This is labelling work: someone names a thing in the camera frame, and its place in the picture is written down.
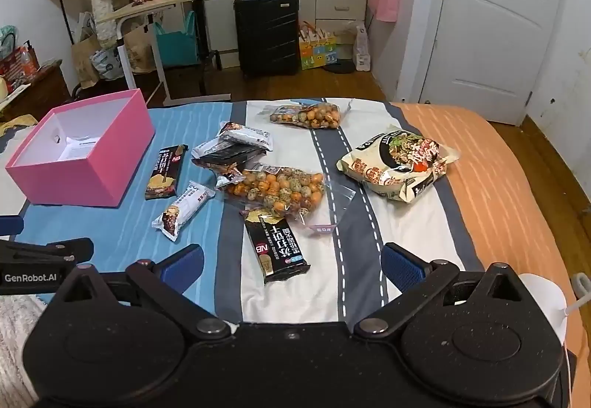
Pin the white door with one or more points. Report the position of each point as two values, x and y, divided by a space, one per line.
494 34

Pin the brown paper bag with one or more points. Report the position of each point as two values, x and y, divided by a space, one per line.
85 61
138 50

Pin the black biscuit packet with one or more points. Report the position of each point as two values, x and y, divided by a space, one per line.
274 246
166 172

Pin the white snack bar packet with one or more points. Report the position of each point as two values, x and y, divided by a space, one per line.
184 209

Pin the white printed bag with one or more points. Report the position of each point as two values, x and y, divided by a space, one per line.
106 64

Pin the striped bed sheet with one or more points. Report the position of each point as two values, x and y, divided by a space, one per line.
415 228

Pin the small silver snack packet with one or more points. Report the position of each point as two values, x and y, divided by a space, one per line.
231 179

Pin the white silver snack packet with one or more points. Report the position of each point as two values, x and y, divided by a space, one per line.
244 135

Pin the teal shopping bag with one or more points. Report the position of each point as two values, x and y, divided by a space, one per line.
178 47

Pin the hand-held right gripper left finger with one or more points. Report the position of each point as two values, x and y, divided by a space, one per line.
184 261

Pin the black snack packet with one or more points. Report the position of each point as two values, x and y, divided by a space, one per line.
226 156

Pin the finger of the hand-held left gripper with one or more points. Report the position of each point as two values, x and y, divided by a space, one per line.
51 252
10 226

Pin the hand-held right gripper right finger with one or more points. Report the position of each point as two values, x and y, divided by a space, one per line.
402 267

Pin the red patterned box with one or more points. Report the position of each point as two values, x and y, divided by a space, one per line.
16 66

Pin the white paper sheet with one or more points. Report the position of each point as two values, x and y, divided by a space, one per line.
78 147

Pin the white round device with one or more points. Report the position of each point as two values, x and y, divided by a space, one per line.
547 297

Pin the grey fuzzy blanket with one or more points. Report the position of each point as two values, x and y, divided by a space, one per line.
16 343

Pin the pink cardboard box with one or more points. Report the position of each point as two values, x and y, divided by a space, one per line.
92 168

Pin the white plastic bag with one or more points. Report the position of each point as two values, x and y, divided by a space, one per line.
362 47

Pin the wooden nightstand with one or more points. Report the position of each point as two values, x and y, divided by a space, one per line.
39 91

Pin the instant noodle multipack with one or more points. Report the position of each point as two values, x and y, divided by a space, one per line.
397 163

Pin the black suitcase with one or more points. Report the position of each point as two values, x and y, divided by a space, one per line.
267 34

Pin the black floor disc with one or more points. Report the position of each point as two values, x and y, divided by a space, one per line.
339 67

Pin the clear bag of coated peanuts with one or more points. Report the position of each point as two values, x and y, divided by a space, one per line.
277 191
309 114

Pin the colourful gift box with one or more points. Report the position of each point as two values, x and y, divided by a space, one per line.
317 52

